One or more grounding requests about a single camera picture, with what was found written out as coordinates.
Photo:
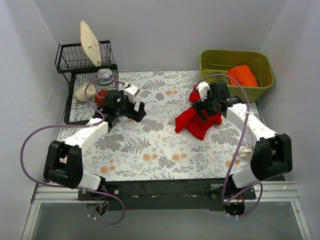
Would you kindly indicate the red bowl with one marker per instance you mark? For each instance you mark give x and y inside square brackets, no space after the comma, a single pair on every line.
[100,97]

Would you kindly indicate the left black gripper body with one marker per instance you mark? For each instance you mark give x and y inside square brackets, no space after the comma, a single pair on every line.
[132,110]

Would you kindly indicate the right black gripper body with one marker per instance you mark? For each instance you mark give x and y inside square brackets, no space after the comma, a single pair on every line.
[202,107]

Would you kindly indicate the floral table mat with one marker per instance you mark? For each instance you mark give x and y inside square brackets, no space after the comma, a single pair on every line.
[151,149]

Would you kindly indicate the black wire dish rack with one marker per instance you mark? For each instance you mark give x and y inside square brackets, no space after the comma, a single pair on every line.
[77,69]

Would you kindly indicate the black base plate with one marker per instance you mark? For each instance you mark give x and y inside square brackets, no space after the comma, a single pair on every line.
[173,194]

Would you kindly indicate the blue white ceramic bowl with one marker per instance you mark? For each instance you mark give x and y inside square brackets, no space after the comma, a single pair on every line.
[105,73]

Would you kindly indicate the green plastic bin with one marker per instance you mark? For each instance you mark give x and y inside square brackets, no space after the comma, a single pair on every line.
[252,70]

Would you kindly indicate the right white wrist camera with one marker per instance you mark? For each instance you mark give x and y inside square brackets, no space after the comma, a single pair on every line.
[201,91]

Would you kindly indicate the green inside mug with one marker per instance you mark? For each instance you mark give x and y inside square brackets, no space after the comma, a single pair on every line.
[246,154]

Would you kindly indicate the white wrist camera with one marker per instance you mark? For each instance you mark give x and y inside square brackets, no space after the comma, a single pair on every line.
[131,91]
[201,91]

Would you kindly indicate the red t shirt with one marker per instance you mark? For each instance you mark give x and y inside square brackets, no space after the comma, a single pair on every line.
[191,121]

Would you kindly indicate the cream ceramic cup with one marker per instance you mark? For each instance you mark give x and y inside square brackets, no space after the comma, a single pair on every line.
[82,93]

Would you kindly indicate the orange t shirt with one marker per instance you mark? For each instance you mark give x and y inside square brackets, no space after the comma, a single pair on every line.
[243,75]

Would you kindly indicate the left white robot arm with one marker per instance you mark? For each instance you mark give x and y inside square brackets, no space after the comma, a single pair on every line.
[64,161]

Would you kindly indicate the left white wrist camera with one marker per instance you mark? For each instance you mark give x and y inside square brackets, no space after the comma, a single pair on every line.
[131,91]

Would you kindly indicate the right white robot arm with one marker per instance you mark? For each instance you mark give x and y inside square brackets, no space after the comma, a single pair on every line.
[272,152]

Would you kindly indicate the cream woven plate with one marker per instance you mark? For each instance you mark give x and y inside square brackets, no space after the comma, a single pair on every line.
[90,44]

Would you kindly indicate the aluminium rail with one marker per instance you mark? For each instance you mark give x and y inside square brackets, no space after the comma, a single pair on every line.
[272,191]

